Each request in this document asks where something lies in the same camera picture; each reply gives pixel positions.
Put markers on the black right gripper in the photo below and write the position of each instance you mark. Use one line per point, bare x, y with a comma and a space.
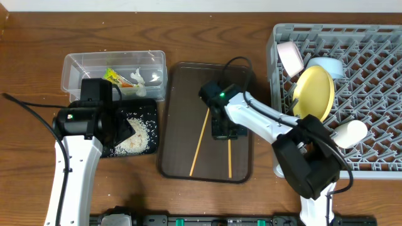
218, 134

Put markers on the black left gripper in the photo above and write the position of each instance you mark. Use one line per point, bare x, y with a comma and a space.
124, 127

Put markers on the rice leftovers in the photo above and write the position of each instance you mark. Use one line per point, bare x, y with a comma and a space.
144, 141

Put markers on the white tissue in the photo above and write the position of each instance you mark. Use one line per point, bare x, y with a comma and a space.
141, 90

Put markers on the green snack wrapper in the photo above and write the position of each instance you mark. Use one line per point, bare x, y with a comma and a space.
126, 87

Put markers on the wooden chopstick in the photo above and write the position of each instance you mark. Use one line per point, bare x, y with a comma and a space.
229, 158
199, 143

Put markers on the white bowl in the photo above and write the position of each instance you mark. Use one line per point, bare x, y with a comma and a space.
290, 57

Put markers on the yellow plate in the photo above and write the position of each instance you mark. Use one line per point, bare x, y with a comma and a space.
315, 93

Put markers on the light blue bowl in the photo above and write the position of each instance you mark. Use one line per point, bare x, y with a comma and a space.
333, 66

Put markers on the pale green cup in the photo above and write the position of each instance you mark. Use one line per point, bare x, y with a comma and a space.
349, 134

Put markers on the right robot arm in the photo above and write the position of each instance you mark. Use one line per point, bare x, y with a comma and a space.
303, 148

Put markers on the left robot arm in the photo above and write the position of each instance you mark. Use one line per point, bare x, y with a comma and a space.
84, 131

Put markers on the black waste tray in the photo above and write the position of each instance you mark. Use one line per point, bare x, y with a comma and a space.
140, 109

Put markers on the grey dishwasher rack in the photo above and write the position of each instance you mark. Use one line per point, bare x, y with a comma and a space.
369, 89

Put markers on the dark brown serving tray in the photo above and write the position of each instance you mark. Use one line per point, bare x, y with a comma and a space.
183, 120

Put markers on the clear plastic bin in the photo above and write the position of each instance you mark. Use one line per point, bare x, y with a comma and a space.
151, 65

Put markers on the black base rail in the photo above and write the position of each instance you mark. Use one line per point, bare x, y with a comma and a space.
124, 216

